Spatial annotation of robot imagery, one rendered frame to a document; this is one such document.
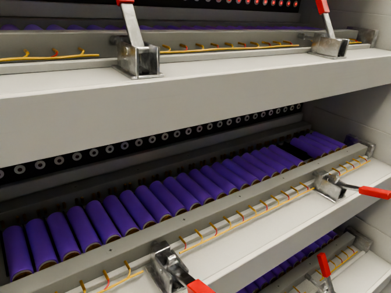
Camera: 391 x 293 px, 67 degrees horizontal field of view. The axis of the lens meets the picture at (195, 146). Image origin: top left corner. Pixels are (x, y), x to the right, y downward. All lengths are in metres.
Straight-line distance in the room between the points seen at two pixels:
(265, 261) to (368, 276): 0.31
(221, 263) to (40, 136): 0.21
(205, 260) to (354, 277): 0.37
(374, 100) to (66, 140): 0.52
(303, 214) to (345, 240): 0.25
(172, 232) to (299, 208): 0.18
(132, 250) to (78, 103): 0.15
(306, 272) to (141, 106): 0.43
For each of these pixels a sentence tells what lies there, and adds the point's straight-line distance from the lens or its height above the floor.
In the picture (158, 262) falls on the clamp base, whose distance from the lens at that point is 0.29.
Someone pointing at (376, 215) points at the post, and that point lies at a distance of 0.66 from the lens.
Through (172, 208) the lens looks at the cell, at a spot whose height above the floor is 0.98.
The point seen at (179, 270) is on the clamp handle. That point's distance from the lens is 0.28.
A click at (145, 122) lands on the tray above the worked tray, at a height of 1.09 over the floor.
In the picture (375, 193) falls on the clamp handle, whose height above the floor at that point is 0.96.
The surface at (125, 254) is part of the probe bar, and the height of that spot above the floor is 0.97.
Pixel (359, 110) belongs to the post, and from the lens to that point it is 0.62.
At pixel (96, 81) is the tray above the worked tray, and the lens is 0.22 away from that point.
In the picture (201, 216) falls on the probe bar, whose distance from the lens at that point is 0.33.
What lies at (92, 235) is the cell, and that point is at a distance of 0.32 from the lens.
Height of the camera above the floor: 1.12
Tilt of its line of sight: 13 degrees down
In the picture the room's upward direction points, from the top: 6 degrees counter-clockwise
